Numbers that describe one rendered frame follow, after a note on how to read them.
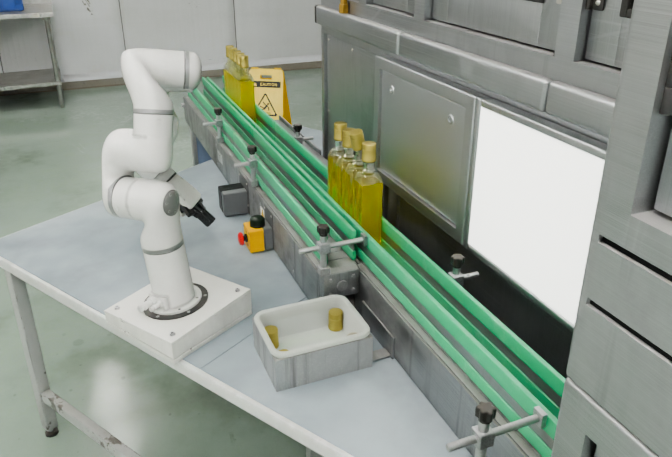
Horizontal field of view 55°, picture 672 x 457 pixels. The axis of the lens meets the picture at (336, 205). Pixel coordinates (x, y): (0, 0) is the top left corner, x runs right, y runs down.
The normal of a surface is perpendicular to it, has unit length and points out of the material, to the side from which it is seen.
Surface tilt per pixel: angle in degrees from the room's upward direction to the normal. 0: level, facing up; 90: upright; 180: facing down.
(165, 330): 5
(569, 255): 90
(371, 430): 0
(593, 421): 90
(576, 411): 90
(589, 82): 90
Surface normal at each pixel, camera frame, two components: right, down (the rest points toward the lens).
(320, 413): 0.00, -0.91
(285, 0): 0.38, 0.38
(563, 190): -0.92, 0.15
